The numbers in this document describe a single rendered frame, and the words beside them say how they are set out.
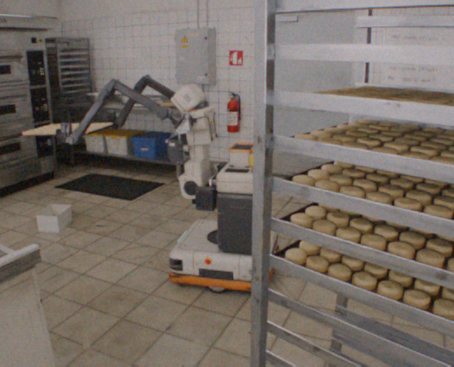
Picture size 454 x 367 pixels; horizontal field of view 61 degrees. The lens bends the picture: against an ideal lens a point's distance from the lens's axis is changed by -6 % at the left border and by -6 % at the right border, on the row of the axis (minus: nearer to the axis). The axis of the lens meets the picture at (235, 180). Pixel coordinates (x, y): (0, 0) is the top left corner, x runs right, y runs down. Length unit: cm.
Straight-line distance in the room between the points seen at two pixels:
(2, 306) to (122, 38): 521
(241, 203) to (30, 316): 142
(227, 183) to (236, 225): 28
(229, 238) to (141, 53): 399
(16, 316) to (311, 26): 440
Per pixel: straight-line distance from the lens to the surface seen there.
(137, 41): 613
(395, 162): 73
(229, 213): 253
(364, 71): 120
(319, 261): 93
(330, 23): 504
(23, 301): 150
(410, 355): 86
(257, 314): 99
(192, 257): 269
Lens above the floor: 149
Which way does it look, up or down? 17 degrees down
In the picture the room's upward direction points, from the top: straight up
